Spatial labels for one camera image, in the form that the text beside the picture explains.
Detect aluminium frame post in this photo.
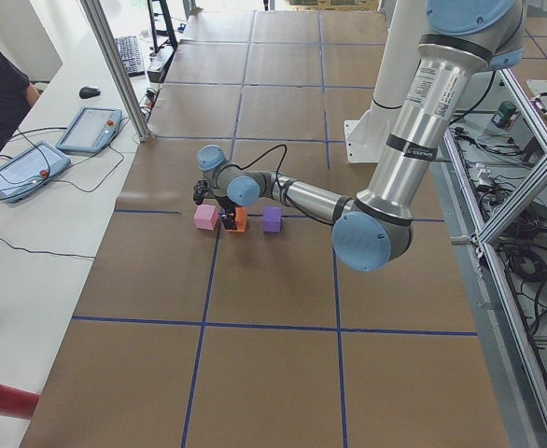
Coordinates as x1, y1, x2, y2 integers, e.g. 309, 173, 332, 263
80, 0, 151, 142

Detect black keyboard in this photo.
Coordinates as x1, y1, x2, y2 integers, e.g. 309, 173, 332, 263
114, 35, 145, 77

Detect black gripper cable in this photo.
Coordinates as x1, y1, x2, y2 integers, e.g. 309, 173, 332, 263
240, 143, 349, 225

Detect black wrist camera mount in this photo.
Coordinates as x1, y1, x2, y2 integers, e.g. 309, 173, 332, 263
192, 179, 214, 205

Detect far blue teach pendant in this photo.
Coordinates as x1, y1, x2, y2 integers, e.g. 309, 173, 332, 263
55, 107, 122, 154

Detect pink foam block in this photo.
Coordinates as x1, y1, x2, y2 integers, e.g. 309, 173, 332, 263
193, 204, 218, 231

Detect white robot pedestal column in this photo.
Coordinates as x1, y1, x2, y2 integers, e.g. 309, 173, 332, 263
344, 0, 430, 163

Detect black computer mouse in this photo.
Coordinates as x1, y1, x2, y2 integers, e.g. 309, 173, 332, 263
78, 86, 101, 99

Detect aluminium side frame rail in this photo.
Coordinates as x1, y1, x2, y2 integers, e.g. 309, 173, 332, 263
441, 60, 547, 447

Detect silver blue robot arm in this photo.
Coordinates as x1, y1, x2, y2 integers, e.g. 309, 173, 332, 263
193, 1, 527, 272

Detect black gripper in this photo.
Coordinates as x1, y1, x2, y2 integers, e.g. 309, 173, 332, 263
212, 189, 238, 230

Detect blue teach pendant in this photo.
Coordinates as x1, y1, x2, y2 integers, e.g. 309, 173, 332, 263
55, 107, 122, 154
0, 141, 71, 203

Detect purple foam block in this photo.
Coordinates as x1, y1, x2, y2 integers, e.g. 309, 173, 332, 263
261, 206, 282, 233

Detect red cylinder tube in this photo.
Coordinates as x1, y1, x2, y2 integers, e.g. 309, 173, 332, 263
0, 384, 40, 419

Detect orange foam block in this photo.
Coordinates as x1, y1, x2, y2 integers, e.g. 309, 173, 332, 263
231, 207, 247, 232

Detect near blue teach pendant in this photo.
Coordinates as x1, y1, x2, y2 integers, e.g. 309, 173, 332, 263
0, 141, 71, 203

